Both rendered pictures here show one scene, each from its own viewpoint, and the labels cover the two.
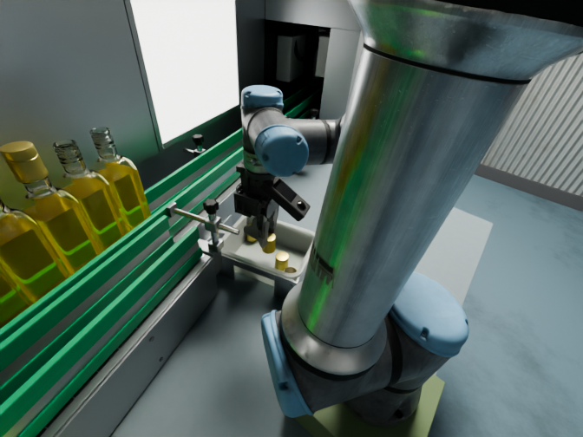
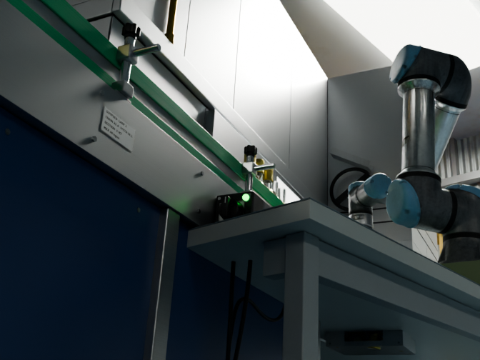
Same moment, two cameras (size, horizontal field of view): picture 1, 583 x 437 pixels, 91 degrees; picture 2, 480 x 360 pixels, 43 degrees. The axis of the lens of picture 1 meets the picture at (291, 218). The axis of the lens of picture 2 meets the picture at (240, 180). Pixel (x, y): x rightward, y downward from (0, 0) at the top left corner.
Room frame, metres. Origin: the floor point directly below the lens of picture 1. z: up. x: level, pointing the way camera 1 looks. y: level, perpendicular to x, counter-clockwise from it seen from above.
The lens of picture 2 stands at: (-1.35, 0.19, 0.40)
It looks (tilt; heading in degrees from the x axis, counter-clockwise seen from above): 23 degrees up; 9
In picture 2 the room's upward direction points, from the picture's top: 4 degrees clockwise
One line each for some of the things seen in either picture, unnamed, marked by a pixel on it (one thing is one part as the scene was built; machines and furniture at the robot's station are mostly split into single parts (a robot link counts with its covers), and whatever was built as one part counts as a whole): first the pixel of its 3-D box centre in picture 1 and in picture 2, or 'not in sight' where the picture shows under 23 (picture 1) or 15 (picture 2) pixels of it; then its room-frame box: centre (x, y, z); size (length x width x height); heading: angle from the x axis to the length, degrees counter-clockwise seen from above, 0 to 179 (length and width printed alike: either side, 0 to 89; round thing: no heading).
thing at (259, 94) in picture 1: (262, 120); (361, 200); (0.53, 0.07, 1.15); 0.09 x 0.08 x 0.11; 22
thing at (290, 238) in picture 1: (268, 252); not in sight; (0.53, 0.05, 0.80); 0.22 x 0.17 x 0.09; 71
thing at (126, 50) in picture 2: not in sight; (138, 58); (-0.57, 0.48, 0.94); 0.07 x 0.04 x 0.13; 71
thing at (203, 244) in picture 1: (201, 253); not in sight; (0.45, 0.20, 0.85); 0.09 x 0.04 x 0.07; 71
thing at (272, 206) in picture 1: (258, 189); not in sight; (0.53, 0.08, 0.99); 0.09 x 0.08 x 0.12; 73
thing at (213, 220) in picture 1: (203, 223); not in sight; (0.45, 0.18, 0.95); 0.17 x 0.03 x 0.12; 71
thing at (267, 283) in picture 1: (258, 251); not in sight; (0.53, 0.08, 0.79); 0.27 x 0.17 x 0.08; 71
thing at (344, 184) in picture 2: not in sight; (353, 190); (1.27, 0.06, 1.49); 0.21 x 0.05 x 0.21; 71
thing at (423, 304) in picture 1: (405, 327); (463, 214); (0.23, -0.17, 0.99); 0.13 x 0.12 x 0.14; 112
